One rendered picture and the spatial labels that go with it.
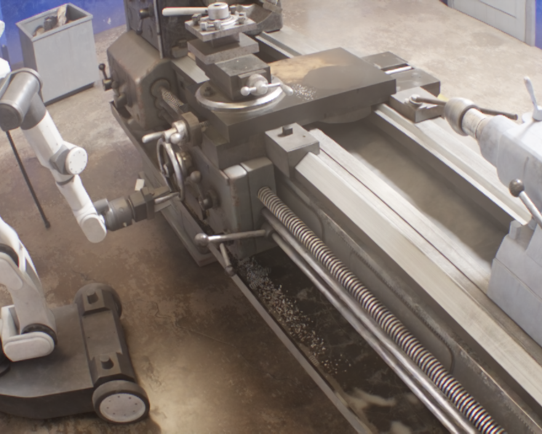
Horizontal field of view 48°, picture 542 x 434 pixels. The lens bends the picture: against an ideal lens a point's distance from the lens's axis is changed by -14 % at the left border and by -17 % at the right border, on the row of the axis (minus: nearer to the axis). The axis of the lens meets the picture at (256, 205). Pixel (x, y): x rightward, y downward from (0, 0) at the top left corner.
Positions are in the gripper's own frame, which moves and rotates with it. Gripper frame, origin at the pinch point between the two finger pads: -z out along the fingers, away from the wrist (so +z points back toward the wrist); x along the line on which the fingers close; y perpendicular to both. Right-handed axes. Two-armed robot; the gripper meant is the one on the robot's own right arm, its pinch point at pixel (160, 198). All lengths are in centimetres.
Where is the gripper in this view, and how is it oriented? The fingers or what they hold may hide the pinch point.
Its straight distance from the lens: 209.3
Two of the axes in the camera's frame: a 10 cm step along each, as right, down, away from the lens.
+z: -8.9, 3.2, -3.2
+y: 4.5, 7.3, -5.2
